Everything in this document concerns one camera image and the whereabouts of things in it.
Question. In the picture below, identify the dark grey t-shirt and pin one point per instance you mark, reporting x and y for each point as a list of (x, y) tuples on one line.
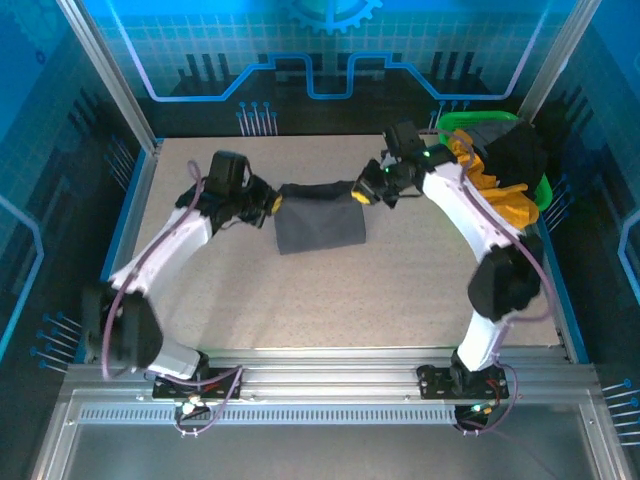
[(320, 225)]

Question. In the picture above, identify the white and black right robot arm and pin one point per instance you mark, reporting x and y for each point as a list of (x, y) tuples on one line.
[(460, 210)]

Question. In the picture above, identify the green plastic basket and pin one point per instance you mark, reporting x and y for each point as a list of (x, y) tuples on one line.
[(475, 117)]

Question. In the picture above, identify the grey crumpled t-shirt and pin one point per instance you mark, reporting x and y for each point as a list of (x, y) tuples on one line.
[(487, 131)]

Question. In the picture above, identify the orange t-shirt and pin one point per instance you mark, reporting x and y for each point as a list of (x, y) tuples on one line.
[(510, 205)]

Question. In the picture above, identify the black t-shirt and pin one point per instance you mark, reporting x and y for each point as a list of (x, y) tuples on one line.
[(517, 155)]

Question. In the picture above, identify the grey metal shelf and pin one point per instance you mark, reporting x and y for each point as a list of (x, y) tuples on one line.
[(325, 450)]

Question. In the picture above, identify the aluminium side rail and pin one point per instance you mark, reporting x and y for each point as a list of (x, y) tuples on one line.
[(567, 345), (134, 200)]

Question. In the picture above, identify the aluminium mounting rail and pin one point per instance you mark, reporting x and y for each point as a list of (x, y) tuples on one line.
[(325, 375)]

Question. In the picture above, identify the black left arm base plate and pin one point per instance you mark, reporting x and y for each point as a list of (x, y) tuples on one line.
[(225, 387)]

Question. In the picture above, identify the aluminium frame post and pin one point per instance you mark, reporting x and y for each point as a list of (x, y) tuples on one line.
[(556, 55), (108, 75)]

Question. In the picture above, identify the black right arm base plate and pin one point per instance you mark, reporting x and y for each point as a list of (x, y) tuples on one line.
[(435, 382)]

